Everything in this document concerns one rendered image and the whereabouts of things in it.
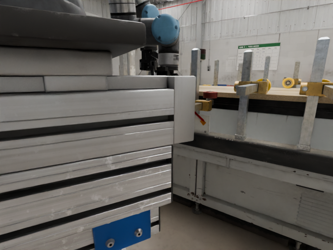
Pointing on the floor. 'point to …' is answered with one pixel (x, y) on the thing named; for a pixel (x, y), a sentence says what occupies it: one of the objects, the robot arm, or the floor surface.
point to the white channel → (132, 62)
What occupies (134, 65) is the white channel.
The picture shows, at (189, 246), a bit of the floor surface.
